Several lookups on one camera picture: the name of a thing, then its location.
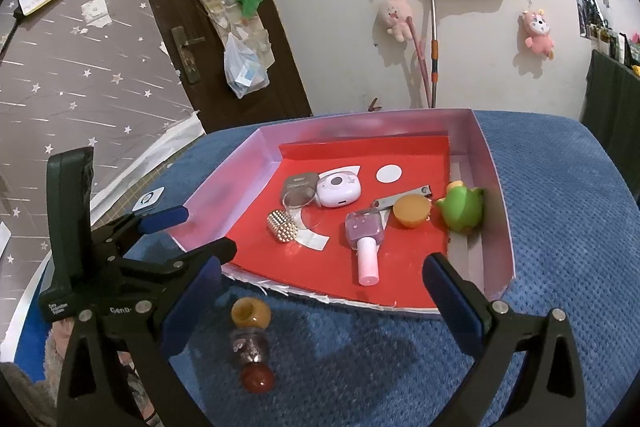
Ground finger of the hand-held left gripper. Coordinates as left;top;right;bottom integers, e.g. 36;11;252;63
92;206;190;258
114;236;239;305

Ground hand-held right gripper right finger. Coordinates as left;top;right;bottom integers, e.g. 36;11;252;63
422;252;590;427

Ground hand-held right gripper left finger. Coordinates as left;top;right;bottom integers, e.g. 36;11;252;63
56;256;224;427

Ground purple cardboard tray red liner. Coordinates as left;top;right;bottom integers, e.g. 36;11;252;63
165;107;516;319

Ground amber plastic ring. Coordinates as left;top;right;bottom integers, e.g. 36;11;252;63
231;298;272;329

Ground glitter nail polish bottle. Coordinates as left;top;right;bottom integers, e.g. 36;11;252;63
229;327;276;394

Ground green rubber toy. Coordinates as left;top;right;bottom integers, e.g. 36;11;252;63
435;180;486;234

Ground purple nail polish bottle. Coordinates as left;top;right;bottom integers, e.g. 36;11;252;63
344;208;388;287

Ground orange round cap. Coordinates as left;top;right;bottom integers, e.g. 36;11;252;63
392;194;432;229

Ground clear plastic dome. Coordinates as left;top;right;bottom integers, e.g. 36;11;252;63
281;186;326;232

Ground person's left forearm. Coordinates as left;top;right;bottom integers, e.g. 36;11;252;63
0;327;66;427

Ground small square card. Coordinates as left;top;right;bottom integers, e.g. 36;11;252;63
132;187;165;212

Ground patterned floor rug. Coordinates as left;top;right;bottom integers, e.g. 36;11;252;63
117;352;163;427

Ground silver nail clipper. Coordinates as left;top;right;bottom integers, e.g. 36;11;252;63
371;187;437;212

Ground blue textured mat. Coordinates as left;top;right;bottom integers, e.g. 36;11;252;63
15;111;640;427

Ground brown earbud case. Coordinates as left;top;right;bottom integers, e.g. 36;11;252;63
286;172;321;202

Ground clear plastic bag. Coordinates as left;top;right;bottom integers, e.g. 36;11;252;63
223;32;271;100

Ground white paper scrap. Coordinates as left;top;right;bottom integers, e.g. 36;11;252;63
81;0;112;28

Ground pink stick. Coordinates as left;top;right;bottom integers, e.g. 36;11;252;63
406;16;433;108

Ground black covered table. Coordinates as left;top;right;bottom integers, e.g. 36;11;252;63
580;49;640;168

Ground pink white-faced plush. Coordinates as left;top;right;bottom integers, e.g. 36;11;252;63
519;9;556;60

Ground pink bear plush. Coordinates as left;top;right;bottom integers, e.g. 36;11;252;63
377;0;415;42

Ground assorted bottles on table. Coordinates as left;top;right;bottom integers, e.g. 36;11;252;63
575;0;640;78

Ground metal door handle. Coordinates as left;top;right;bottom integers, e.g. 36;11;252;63
171;26;206;85

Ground orange and white mop handle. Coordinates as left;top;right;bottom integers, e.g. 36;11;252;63
425;0;442;108

